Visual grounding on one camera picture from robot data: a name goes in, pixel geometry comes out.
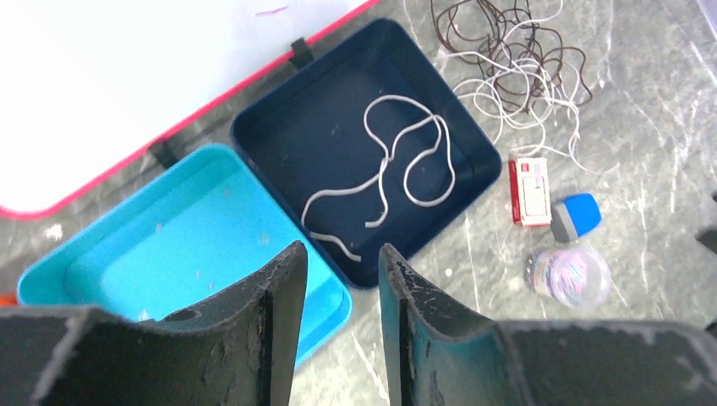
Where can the red white staples box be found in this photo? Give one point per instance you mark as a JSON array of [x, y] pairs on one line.
[[530, 191]]

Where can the blue grey eraser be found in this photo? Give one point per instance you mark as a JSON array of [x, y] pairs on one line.
[[574, 216]]

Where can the pink framed whiteboard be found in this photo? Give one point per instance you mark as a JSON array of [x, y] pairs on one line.
[[88, 86]]

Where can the light blue tray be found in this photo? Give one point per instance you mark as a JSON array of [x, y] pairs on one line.
[[202, 225]]

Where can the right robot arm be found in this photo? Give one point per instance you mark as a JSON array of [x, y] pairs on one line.
[[707, 238]]

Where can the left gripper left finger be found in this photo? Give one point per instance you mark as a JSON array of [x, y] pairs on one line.
[[237, 347]]

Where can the orange tray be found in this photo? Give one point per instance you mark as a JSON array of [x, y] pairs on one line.
[[8, 300]]

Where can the clear jar of clips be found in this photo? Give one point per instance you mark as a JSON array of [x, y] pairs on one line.
[[576, 277]]

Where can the navy blue tray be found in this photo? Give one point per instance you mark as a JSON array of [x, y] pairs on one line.
[[368, 143]]

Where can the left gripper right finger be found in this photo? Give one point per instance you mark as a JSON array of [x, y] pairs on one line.
[[440, 352]]

